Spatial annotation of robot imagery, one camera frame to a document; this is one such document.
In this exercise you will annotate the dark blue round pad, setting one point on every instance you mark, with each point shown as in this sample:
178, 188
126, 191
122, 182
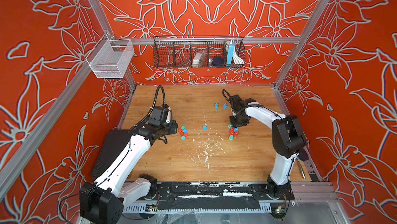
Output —
303, 155

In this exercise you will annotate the black wire wall basket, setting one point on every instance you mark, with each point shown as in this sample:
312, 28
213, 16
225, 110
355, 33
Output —
196, 52

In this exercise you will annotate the white wire mesh basket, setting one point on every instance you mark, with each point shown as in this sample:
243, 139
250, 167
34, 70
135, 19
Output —
111, 59

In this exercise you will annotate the black plastic tool case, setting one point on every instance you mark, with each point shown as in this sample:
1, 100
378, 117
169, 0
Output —
115, 142

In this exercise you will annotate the dark blue round object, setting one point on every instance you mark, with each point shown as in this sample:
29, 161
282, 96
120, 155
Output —
217, 62

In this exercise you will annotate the metal spoon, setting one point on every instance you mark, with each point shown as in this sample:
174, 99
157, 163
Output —
301, 170

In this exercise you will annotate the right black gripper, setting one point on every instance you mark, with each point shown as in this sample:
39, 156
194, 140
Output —
234, 124

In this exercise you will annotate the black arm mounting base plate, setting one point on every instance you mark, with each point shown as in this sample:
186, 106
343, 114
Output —
216, 197

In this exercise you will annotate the cluster of coloured stamps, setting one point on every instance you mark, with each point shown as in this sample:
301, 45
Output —
233, 132

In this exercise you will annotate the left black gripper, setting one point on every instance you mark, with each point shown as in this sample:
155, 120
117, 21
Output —
173, 125

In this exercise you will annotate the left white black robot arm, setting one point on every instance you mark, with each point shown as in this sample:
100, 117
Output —
104, 200

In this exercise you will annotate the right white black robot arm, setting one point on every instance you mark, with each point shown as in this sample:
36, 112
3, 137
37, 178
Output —
288, 138

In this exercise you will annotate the cluster of coloured stamp caps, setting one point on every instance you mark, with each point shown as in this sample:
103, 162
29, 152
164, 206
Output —
183, 132

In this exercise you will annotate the silver pouch in basket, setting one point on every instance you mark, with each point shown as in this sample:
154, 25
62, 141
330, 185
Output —
199, 59

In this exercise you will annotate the light blue box in basket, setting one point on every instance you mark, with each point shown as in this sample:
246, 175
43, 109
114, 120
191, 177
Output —
230, 52

